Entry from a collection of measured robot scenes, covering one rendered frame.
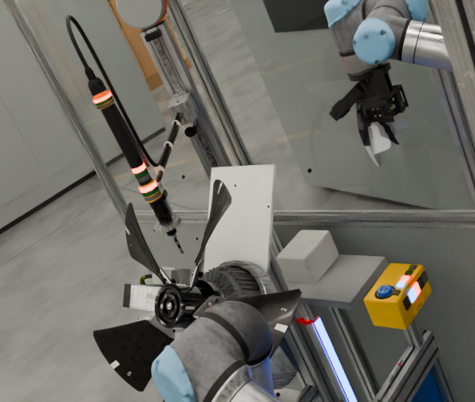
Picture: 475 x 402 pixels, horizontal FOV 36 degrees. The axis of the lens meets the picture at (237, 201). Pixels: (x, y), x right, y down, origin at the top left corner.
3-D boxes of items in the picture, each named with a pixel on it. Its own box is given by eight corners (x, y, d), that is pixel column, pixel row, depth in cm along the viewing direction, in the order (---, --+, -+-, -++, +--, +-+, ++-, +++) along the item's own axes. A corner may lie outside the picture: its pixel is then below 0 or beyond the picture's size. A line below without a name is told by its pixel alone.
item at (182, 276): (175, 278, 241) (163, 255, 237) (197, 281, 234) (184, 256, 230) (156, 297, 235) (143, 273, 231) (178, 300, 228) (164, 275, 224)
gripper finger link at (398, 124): (416, 143, 162) (397, 116, 157) (393, 144, 166) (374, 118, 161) (420, 132, 163) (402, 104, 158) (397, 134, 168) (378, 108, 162)
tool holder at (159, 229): (159, 219, 189) (142, 187, 186) (184, 210, 188) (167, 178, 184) (153, 237, 181) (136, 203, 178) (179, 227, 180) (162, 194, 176)
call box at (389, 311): (401, 292, 204) (389, 261, 200) (434, 295, 197) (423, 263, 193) (374, 330, 194) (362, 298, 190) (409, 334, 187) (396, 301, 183)
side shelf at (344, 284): (302, 258, 269) (299, 252, 268) (388, 263, 244) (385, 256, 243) (266, 300, 254) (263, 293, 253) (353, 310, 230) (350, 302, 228)
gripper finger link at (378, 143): (390, 167, 154) (385, 123, 153) (366, 168, 159) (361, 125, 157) (398, 164, 157) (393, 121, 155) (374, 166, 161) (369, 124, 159)
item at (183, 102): (180, 119, 243) (170, 96, 240) (200, 111, 242) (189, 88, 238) (176, 130, 234) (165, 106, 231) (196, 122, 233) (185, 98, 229)
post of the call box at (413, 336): (414, 339, 202) (401, 304, 197) (424, 340, 200) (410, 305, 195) (409, 347, 200) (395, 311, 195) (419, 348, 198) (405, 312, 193)
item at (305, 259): (304, 253, 266) (293, 228, 262) (341, 254, 255) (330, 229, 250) (279, 282, 256) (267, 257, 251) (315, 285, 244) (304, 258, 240)
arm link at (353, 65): (333, 59, 152) (352, 42, 157) (340, 79, 154) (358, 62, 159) (363, 53, 147) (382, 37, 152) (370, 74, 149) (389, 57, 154)
